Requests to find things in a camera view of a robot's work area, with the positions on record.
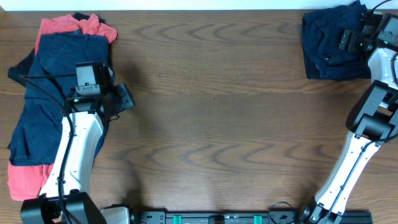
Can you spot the navy garment on pile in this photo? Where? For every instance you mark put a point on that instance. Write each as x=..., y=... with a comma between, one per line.
x=37, y=136

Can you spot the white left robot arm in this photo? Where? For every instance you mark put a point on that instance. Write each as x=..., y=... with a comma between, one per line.
x=66, y=194

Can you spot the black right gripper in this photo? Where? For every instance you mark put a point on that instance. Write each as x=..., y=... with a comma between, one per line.
x=355, y=37

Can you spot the navy blue shorts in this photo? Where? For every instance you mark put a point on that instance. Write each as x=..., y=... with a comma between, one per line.
x=321, y=32

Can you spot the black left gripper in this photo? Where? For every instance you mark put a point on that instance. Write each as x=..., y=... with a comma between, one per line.
x=125, y=97

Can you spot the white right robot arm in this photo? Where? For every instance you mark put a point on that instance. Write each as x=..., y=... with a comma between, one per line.
x=371, y=123

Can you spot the black folded garment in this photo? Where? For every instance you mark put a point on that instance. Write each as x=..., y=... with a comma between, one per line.
x=311, y=69

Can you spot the coral red garment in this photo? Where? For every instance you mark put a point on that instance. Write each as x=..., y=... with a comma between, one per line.
x=26, y=182

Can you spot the black garment under pile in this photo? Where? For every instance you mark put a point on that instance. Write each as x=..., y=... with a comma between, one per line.
x=92, y=24

